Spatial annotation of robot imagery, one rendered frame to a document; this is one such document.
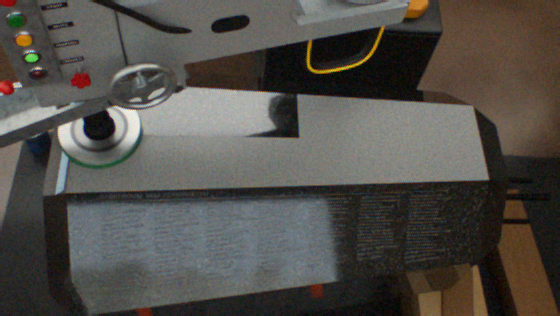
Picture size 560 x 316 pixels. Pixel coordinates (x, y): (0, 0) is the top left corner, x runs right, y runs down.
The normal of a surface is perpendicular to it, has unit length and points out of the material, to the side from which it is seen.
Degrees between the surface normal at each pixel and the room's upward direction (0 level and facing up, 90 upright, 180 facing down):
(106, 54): 90
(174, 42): 90
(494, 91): 0
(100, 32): 90
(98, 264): 45
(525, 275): 0
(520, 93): 0
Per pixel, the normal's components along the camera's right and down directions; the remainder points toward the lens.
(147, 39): 0.30, 0.84
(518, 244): 0.08, -0.49
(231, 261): 0.11, 0.26
